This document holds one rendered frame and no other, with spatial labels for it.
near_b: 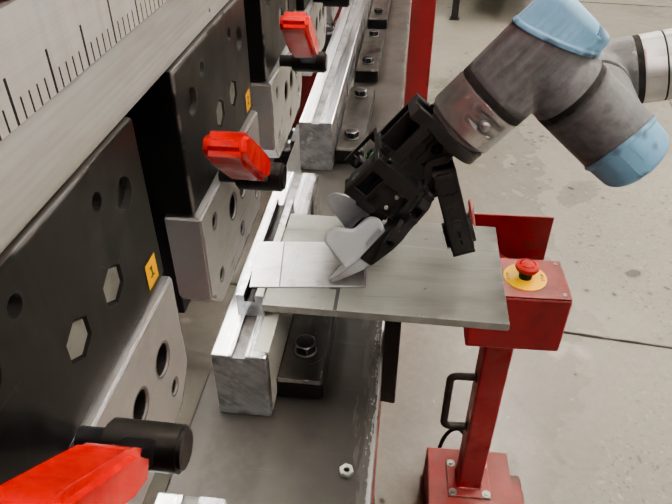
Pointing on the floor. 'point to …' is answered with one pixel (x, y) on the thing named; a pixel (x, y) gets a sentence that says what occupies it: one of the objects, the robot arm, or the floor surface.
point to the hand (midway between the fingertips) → (342, 259)
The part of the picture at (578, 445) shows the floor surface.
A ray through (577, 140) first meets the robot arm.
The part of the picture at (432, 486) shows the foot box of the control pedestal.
